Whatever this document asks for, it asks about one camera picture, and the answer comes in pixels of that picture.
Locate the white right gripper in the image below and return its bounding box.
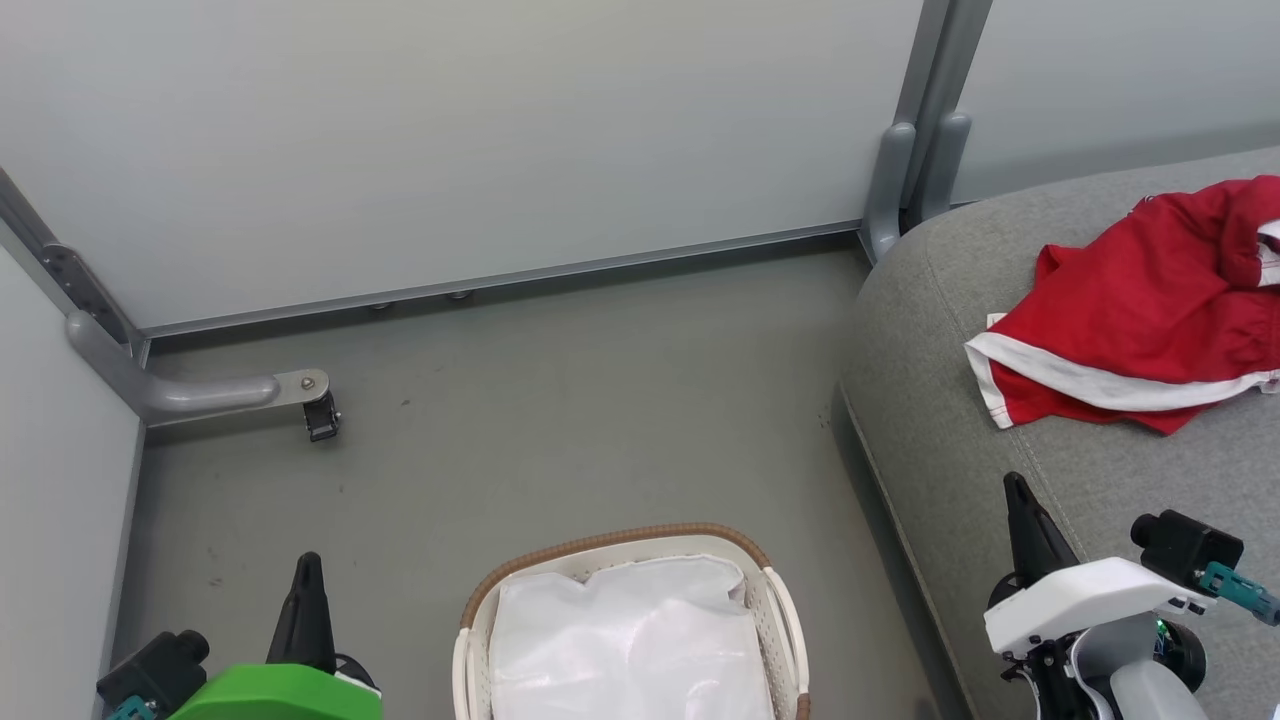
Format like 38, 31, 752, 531
985, 472, 1216, 720

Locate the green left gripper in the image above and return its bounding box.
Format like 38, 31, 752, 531
170, 552, 383, 720

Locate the red shorts white trim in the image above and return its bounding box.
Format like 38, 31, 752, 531
965, 176, 1280, 437

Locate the white laundry basket brown rim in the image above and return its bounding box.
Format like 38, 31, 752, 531
452, 522, 811, 720

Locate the black caster wheel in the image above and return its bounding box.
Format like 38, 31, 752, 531
303, 392, 342, 443

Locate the grey fabric sofa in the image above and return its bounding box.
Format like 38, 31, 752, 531
838, 148, 1280, 720

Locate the grey partition foot bar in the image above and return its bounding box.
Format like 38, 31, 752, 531
66, 310, 331, 426

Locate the white partition panel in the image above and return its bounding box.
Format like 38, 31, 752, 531
0, 0, 926, 336
0, 245, 146, 720
950, 0, 1280, 206

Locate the white plastic liner bag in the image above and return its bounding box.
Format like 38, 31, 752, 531
488, 555, 776, 720

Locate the grey partition post with bracket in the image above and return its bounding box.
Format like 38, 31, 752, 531
0, 168, 151, 363

